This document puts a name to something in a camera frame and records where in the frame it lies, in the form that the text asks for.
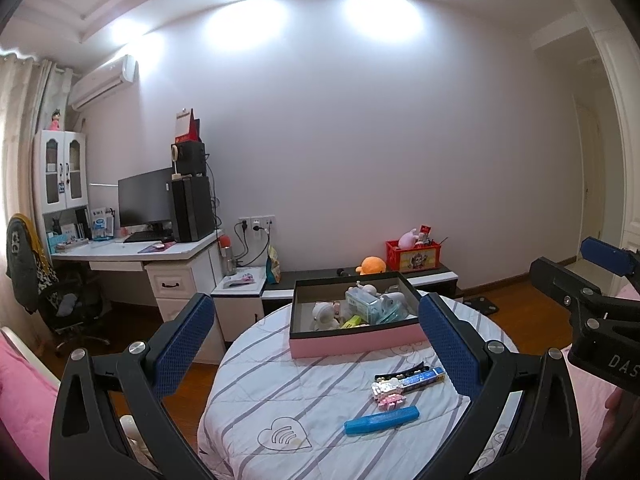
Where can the snack bag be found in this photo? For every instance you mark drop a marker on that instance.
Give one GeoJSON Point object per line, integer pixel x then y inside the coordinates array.
{"type": "Point", "coordinates": [273, 266]}

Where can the black hair clip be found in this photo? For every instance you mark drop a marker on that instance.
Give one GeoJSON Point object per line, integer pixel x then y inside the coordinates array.
{"type": "Point", "coordinates": [400, 373]}

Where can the black keyboard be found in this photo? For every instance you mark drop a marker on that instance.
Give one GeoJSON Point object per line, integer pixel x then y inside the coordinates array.
{"type": "Point", "coordinates": [147, 237]}

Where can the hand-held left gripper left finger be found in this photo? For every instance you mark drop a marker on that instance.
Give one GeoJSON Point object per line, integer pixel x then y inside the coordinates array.
{"type": "Point", "coordinates": [185, 340]}

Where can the black office chair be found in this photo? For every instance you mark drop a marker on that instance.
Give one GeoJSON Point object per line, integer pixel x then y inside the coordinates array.
{"type": "Point", "coordinates": [70, 305]}

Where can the black speaker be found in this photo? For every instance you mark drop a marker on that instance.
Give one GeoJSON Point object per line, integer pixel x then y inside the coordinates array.
{"type": "Point", "coordinates": [191, 159]}

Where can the beige curtain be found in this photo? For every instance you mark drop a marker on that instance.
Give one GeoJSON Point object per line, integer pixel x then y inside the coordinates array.
{"type": "Point", "coordinates": [17, 160]}

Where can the person's right hand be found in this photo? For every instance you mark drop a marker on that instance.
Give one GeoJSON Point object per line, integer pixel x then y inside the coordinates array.
{"type": "Point", "coordinates": [611, 420]}

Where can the white wall outlet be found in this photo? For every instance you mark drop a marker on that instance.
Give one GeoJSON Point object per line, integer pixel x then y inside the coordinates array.
{"type": "Point", "coordinates": [257, 223]}

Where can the pink hair clip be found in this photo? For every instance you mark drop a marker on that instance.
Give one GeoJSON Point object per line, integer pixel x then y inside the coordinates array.
{"type": "Point", "coordinates": [391, 402]}

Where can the clear plastic box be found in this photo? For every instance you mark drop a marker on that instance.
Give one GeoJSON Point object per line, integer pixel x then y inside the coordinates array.
{"type": "Point", "coordinates": [362, 306]}

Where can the white hutch cabinet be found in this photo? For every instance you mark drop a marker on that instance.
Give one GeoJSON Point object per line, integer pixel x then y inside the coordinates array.
{"type": "Point", "coordinates": [60, 170]}

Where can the green yellow small pack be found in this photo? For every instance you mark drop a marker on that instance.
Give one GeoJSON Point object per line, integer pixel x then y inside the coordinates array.
{"type": "Point", "coordinates": [352, 321]}

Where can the pink printed quilt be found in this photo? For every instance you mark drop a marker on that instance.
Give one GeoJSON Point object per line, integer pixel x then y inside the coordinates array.
{"type": "Point", "coordinates": [590, 400]}

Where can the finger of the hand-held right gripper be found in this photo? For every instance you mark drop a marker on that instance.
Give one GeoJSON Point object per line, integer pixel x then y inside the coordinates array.
{"type": "Point", "coordinates": [607, 255]}
{"type": "Point", "coordinates": [560, 277]}

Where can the orange octopus plush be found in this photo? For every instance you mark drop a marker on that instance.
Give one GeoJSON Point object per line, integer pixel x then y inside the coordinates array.
{"type": "Point", "coordinates": [372, 265]}

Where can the black computer tower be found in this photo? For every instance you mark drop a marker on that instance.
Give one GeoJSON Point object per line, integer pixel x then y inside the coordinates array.
{"type": "Point", "coordinates": [192, 210]}

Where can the white air conditioner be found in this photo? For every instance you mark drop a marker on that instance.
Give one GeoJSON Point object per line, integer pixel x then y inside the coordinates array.
{"type": "Point", "coordinates": [102, 82]}

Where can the pink blanket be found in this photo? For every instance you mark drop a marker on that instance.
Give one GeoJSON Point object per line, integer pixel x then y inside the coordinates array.
{"type": "Point", "coordinates": [20, 400]}

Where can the small white figurine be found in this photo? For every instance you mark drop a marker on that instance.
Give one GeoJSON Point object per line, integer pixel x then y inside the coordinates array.
{"type": "Point", "coordinates": [367, 290]}

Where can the red desk calendar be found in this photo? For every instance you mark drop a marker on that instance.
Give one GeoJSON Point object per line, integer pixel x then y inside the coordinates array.
{"type": "Point", "coordinates": [187, 127]}

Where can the clear bottle red cap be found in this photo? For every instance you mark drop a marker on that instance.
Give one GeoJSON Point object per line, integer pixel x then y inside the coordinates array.
{"type": "Point", "coordinates": [228, 257]}

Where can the pink mouse pad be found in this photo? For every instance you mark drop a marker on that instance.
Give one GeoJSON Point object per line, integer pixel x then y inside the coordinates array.
{"type": "Point", "coordinates": [155, 247]}

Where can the black computer monitor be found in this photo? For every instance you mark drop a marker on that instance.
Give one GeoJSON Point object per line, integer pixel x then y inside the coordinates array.
{"type": "Point", "coordinates": [145, 200]}

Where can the pink storage box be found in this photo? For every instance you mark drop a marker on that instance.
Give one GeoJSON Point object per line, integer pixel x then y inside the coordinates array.
{"type": "Point", "coordinates": [350, 344]}

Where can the blue plastic case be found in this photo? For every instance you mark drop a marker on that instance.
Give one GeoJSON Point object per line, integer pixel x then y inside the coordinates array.
{"type": "Point", "coordinates": [380, 421]}

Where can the black bathroom scale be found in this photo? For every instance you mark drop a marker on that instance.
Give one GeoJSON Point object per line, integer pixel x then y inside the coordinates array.
{"type": "Point", "coordinates": [481, 306]}

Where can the blue printed small box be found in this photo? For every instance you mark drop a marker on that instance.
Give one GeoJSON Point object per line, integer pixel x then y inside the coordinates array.
{"type": "Point", "coordinates": [425, 380]}

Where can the red plastic crate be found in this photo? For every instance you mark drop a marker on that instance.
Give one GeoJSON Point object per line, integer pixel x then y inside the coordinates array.
{"type": "Point", "coordinates": [412, 259]}

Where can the small doll figure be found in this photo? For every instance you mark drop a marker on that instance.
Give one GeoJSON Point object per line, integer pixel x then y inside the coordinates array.
{"type": "Point", "coordinates": [55, 121]}

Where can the pink plush toy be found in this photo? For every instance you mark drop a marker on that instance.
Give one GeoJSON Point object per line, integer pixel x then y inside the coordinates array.
{"type": "Point", "coordinates": [409, 239]}

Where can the white door frame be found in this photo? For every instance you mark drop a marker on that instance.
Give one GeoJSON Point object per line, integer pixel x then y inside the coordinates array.
{"type": "Point", "coordinates": [620, 135]}

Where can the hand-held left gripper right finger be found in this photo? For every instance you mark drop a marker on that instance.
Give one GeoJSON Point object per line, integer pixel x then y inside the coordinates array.
{"type": "Point", "coordinates": [447, 345]}

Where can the white astronaut figure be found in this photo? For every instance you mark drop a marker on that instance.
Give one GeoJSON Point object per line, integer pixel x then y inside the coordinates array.
{"type": "Point", "coordinates": [326, 316]}

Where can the striped white table cover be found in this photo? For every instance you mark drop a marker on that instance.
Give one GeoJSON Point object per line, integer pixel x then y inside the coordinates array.
{"type": "Point", "coordinates": [300, 400]}

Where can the white desk with drawers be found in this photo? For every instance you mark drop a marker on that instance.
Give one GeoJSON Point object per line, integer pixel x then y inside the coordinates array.
{"type": "Point", "coordinates": [175, 285]}

